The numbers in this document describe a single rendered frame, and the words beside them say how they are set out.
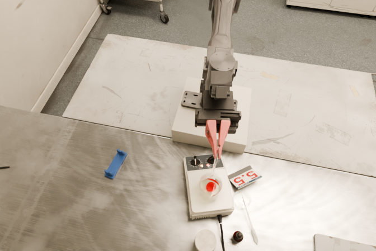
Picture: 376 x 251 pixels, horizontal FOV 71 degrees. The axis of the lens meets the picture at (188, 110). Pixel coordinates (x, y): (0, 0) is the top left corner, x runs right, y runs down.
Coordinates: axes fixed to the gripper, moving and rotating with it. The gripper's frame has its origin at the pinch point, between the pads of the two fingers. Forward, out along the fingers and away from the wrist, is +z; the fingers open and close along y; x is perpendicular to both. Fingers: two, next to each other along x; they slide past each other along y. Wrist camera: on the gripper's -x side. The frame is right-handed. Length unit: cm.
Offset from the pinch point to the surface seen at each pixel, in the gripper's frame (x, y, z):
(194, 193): 25.4, -4.4, 2.3
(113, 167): 33.4, -32.1, -6.6
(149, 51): 36, -27, -63
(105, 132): 35, -38, -20
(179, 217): 33.9, -8.6, 8.0
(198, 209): 25.2, -3.2, 7.0
